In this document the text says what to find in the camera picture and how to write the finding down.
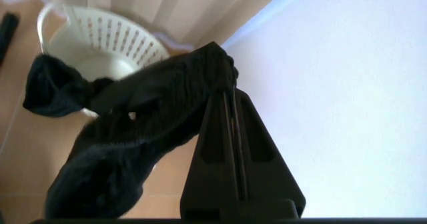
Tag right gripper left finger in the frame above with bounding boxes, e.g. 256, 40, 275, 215
179, 90, 240, 219

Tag white laundry basket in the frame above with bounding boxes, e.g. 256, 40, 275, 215
36, 3, 171, 120

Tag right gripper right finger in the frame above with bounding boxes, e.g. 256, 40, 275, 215
233, 87, 307, 219

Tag black shorts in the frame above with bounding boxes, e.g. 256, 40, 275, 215
45, 41, 240, 220

